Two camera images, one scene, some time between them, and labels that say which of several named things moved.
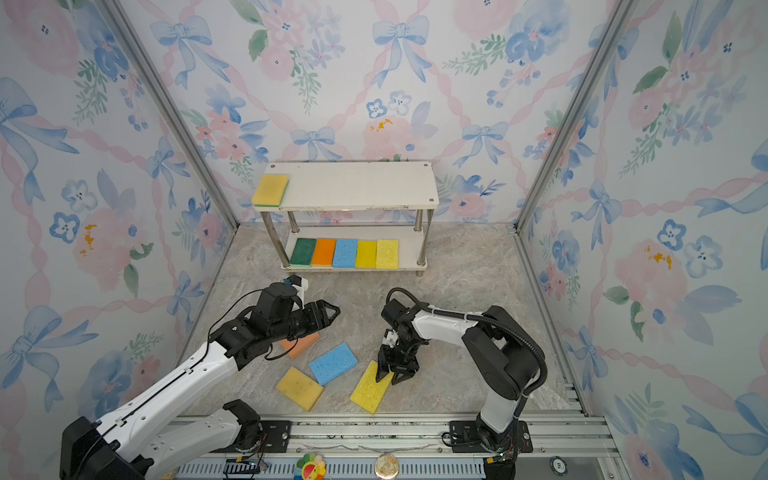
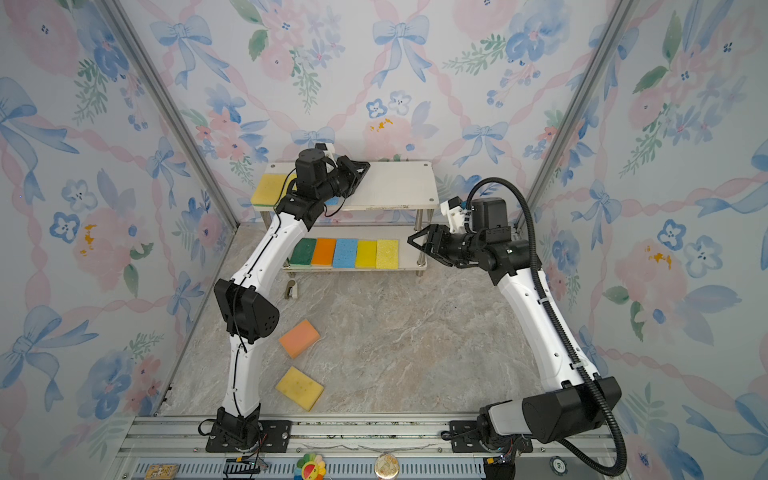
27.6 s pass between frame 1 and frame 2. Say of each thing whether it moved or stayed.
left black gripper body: moved
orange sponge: stayed
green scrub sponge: stayed
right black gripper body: moved
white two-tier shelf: stayed
